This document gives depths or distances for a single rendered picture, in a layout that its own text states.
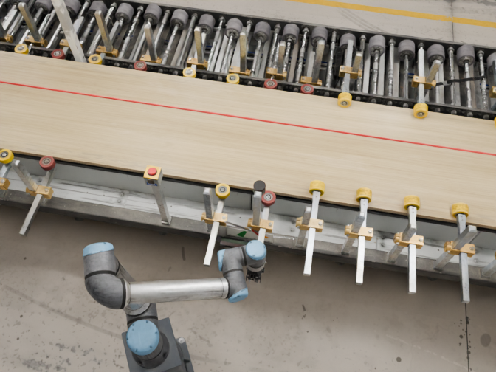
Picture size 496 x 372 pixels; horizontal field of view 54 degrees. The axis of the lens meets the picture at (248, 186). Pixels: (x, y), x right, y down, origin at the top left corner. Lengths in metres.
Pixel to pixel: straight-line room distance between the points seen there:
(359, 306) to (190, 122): 1.63
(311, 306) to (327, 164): 1.05
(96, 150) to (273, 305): 1.51
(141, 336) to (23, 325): 1.31
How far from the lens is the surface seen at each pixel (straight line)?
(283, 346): 3.25
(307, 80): 3.21
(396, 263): 2.78
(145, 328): 2.41
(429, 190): 2.81
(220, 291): 2.06
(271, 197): 2.60
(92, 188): 3.08
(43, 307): 3.55
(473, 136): 3.12
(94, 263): 1.93
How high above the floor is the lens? 3.17
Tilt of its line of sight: 59 degrees down
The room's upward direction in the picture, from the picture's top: 1 degrees clockwise
